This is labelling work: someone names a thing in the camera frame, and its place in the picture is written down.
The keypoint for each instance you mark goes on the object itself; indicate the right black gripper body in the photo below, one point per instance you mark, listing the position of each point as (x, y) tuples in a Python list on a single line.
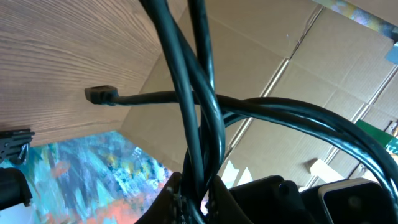
[(275, 200)]

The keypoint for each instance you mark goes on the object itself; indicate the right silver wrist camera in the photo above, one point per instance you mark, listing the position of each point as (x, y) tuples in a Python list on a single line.
[(356, 201)]

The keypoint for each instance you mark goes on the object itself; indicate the colourful painted backdrop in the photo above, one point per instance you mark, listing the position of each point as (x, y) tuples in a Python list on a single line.
[(102, 178)]

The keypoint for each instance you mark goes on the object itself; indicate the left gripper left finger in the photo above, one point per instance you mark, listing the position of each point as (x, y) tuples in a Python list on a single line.
[(170, 206)]

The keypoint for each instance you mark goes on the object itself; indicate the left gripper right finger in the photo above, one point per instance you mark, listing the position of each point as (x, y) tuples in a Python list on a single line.
[(222, 207)]

